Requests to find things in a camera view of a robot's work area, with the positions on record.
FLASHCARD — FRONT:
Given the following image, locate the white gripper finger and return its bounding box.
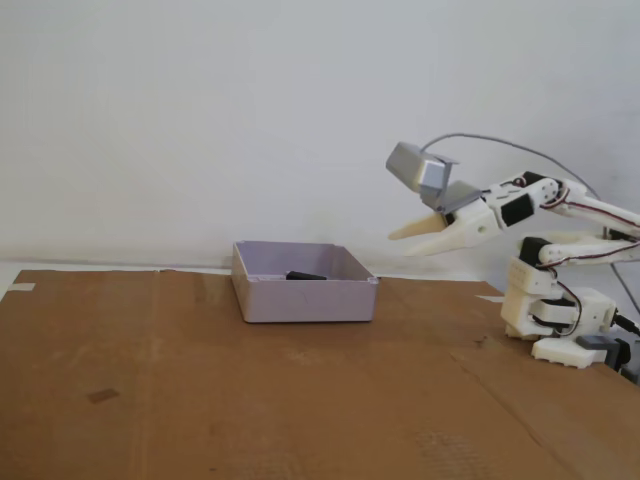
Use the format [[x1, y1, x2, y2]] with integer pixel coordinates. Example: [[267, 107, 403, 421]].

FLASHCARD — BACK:
[[402, 228, 474, 259], [388, 213, 450, 242]]

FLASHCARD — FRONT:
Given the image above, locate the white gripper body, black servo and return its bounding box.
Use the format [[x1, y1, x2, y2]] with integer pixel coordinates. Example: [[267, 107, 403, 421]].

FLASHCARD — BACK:
[[444, 182, 536, 250]]

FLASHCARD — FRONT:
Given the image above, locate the pale lilac plastic box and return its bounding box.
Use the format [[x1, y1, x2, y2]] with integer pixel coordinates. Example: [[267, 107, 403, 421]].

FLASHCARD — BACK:
[[231, 240, 380, 325]]

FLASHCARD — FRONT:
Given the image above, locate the silver webcam with clip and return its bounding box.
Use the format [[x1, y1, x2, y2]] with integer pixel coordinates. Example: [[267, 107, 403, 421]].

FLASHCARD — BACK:
[[385, 141, 484, 214]]

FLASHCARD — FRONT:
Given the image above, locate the grey table clamp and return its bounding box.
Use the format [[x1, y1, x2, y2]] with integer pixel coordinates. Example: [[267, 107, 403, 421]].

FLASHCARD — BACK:
[[575, 334, 621, 371]]

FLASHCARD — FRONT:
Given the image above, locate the black clamp part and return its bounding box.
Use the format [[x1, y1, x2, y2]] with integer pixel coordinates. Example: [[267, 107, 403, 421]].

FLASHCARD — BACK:
[[612, 337, 640, 386]]

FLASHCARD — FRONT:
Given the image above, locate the brown cardboard sheet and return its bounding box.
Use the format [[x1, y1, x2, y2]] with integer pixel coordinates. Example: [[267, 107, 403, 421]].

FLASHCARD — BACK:
[[0, 268, 640, 480]]

